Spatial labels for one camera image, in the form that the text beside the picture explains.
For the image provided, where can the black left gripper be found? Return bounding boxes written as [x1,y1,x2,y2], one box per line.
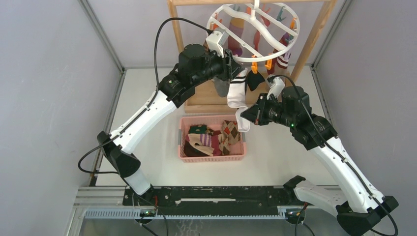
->
[191,45,244,87]

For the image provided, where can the right camera cable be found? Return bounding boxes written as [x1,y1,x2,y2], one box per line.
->
[270,75,399,236]

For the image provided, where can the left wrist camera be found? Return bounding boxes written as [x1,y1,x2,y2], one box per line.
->
[206,28,229,58]

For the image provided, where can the white black striped sock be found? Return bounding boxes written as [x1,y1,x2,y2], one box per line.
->
[227,68,250,133]

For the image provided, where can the green yellow dotted sock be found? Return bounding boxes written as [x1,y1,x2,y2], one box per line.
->
[188,124,207,134]

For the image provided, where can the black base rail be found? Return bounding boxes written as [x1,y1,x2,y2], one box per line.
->
[122,186,304,217]

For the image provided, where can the wooden hanger rack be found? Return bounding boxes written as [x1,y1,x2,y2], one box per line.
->
[167,0,337,114]

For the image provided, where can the white round clip hanger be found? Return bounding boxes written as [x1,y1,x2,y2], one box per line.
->
[207,0,300,63]

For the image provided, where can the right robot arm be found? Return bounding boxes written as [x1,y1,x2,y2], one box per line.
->
[241,86,399,236]

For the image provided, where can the camera cable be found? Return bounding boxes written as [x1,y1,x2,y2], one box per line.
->
[270,75,399,236]
[77,17,212,175]

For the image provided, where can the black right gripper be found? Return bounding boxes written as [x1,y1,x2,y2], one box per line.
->
[241,93,295,128]

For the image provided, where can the pink perforated plastic basket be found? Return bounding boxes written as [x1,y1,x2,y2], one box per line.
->
[178,115,246,163]

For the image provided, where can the beige purple striped sock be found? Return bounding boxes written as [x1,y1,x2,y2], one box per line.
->
[185,134,222,156]

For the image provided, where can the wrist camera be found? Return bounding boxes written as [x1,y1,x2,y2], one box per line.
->
[206,28,229,58]
[267,75,285,99]

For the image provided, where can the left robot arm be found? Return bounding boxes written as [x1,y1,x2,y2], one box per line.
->
[97,44,244,205]

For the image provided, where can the left camera cable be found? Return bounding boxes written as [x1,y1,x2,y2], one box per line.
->
[77,17,212,175]

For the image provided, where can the grey sock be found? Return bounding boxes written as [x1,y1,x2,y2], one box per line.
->
[212,78,230,97]

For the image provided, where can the taupe sock red-white cuff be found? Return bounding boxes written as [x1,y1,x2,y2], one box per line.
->
[276,51,291,69]

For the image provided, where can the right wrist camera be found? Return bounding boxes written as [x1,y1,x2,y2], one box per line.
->
[267,75,285,99]

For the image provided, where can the beige orange green argyle sock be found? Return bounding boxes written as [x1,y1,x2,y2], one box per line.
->
[218,120,240,155]

